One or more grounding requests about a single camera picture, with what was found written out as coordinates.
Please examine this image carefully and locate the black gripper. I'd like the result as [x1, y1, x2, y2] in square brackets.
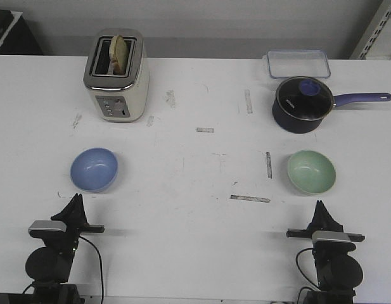
[286, 200, 365, 250]
[43, 193, 105, 255]

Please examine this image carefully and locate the green bowl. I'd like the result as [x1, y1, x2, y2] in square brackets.
[287, 150, 337, 194]

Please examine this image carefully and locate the blue bowl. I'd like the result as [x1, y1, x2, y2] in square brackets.
[70, 148, 119, 193]

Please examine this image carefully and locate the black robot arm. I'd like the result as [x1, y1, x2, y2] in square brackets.
[25, 193, 105, 303]
[286, 200, 365, 303]

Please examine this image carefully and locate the dark blue saucepan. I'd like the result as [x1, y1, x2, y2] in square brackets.
[272, 87, 391, 134]

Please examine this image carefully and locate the glass pot lid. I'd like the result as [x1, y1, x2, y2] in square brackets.
[276, 76, 334, 121]

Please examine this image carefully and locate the cream and steel toaster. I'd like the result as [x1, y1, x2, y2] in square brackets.
[83, 28, 150, 122]

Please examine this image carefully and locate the clear plastic food container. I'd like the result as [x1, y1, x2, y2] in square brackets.
[263, 49, 331, 79]

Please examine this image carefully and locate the toast slice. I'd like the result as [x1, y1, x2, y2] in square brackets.
[109, 35, 127, 75]

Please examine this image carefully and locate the black box in corner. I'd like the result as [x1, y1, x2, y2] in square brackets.
[0, 9, 44, 56]

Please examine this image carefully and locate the grey metal shelf upright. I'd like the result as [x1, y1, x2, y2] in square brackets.
[349, 1, 391, 60]

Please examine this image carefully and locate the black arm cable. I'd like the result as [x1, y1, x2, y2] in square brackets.
[78, 234, 105, 302]
[295, 247, 319, 301]

